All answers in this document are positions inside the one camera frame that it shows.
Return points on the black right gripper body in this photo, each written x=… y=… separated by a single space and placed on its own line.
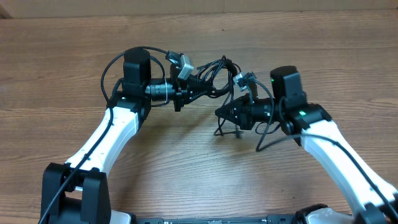
x=251 y=111

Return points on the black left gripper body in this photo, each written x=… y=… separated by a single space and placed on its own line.
x=180 y=90

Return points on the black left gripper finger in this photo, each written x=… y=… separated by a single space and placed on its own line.
x=195 y=81
x=196 y=94

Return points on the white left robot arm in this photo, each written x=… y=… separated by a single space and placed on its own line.
x=77 y=190

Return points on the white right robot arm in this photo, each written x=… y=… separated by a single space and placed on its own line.
x=371 y=198

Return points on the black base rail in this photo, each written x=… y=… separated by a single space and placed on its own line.
x=224 y=219

